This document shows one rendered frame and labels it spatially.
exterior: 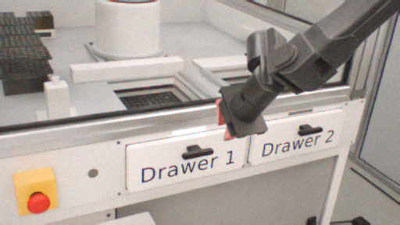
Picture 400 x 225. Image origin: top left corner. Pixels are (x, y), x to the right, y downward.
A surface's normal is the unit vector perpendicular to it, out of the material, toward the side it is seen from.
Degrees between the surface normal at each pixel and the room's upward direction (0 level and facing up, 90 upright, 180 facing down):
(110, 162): 90
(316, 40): 58
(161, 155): 90
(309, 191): 90
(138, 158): 90
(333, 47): 107
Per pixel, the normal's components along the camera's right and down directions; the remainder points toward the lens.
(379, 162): -0.89, 0.13
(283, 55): -0.70, -0.39
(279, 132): 0.46, 0.41
